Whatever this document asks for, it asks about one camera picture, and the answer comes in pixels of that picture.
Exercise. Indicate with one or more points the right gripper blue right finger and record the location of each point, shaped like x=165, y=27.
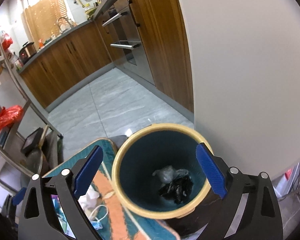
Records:
x=213, y=173

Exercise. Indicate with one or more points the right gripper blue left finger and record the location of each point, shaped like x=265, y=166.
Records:
x=84, y=171

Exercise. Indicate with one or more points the white tissue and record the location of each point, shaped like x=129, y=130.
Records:
x=89, y=201

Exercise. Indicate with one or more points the blue face mask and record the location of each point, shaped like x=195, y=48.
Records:
x=95, y=220

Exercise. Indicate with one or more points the black trash in bin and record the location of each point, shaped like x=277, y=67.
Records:
x=178, y=190

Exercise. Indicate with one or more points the clear plastic trash in bin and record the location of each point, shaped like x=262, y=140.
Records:
x=167, y=174

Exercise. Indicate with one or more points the teal yellow-rimmed trash bin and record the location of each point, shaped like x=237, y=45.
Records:
x=145, y=163

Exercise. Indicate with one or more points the kitchen faucet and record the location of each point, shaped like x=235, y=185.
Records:
x=64, y=24

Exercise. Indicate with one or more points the wooden kitchen cabinets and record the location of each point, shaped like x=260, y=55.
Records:
x=84, y=50

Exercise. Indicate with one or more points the dark pan lid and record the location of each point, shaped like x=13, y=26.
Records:
x=35, y=161

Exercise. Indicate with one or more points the wooden cutting board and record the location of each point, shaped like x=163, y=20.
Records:
x=42, y=138

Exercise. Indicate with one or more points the black box on rack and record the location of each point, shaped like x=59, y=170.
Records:
x=32, y=141

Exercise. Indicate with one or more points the teal orange patterned mat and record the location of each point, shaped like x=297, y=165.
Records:
x=120, y=222

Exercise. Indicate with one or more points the red plastic bag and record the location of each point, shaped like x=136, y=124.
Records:
x=11, y=115

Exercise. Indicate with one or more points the stainless steel rack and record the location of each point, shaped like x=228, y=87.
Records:
x=28, y=103

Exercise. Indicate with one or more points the stainless steel oven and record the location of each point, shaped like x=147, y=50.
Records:
x=118, y=21

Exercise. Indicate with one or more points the black rice cooker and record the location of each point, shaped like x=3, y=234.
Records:
x=27, y=51

